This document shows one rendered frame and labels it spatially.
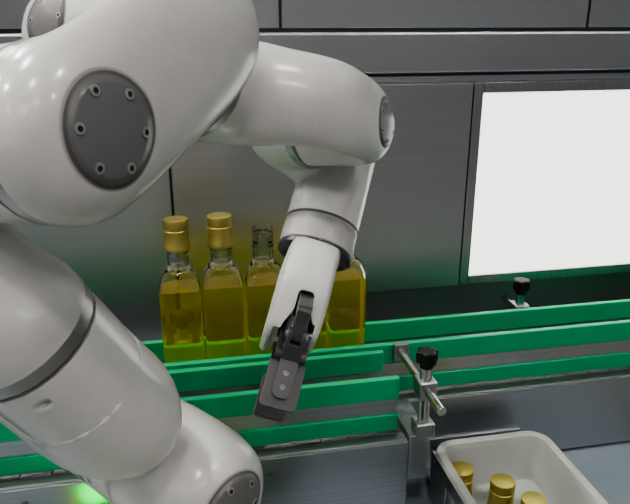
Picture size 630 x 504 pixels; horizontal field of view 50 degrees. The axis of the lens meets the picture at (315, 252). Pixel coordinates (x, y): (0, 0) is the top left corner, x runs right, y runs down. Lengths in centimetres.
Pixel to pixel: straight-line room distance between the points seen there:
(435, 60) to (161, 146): 79
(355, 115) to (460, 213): 60
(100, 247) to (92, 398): 70
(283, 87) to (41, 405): 28
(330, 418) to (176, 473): 45
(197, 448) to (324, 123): 26
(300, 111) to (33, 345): 27
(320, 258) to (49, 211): 36
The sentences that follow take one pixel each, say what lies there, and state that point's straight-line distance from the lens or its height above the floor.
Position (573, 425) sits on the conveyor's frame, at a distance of 118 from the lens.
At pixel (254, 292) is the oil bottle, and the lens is 93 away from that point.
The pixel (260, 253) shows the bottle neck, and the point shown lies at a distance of 93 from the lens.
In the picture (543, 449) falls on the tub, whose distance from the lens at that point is 106.
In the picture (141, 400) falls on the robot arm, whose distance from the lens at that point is 43.
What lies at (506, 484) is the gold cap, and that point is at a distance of 100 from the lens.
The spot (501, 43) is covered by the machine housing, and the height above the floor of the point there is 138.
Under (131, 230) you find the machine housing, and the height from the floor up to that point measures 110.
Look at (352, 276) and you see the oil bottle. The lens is 94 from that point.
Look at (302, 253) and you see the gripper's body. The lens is 62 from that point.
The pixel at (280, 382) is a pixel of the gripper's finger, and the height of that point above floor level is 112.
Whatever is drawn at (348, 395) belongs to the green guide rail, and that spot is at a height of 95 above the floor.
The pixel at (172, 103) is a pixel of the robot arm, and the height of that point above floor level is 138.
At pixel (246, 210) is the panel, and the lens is 104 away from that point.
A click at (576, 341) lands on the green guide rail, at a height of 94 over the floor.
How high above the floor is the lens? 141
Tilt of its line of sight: 19 degrees down
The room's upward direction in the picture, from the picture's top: straight up
